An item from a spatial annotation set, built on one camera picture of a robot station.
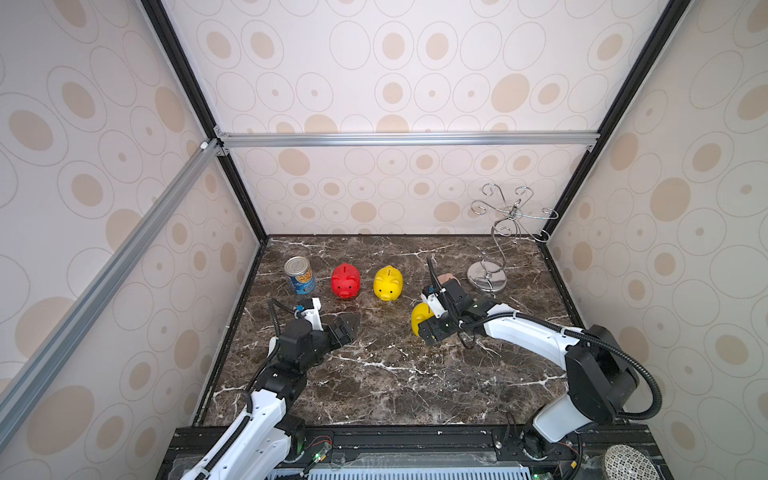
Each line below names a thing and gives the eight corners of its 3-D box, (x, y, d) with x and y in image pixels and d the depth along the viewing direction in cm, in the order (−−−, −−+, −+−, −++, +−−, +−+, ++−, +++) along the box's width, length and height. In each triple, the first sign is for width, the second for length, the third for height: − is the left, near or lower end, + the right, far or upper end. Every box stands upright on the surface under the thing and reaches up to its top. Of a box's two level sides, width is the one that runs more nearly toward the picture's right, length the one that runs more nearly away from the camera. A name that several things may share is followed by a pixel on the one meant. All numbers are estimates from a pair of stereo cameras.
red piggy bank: (334, 302, 102) (330, 286, 95) (337, 279, 108) (334, 262, 101) (359, 302, 102) (356, 286, 95) (360, 279, 109) (358, 262, 101)
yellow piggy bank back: (370, 299, 104) (368, 282, 96) (382, 279, 109) (382, 262, 102) (393, 309, 101) (393, 293, 94) (405, 288, 106) (406, 272, 99)
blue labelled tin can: (290, 294, 105) (281, 275, 96) (295, 276, 110) (287, 256, 101) (313, 294, 105) (307, 275, 96) (317, 276, 110) (311, 256, 101)
